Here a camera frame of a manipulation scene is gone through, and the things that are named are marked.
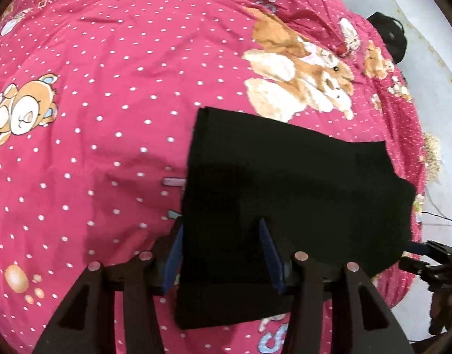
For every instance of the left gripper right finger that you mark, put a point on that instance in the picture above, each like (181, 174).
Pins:
(272, 258)

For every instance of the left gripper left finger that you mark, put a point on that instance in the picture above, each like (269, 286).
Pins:
(173, 261)

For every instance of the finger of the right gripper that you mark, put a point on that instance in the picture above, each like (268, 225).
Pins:
(431, 249)
(417, 267)

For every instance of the black pants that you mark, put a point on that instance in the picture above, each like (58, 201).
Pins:
(336, 201)

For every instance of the dark clothing pile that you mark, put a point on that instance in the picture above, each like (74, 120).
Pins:
(392, 33)

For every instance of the right hand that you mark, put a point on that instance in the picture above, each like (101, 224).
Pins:
(441, 311)

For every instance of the beige knitted cloth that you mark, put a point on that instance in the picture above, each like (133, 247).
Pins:
(433, 157)

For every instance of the pink bear print quilt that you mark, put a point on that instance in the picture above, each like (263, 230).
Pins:
(98, 103)

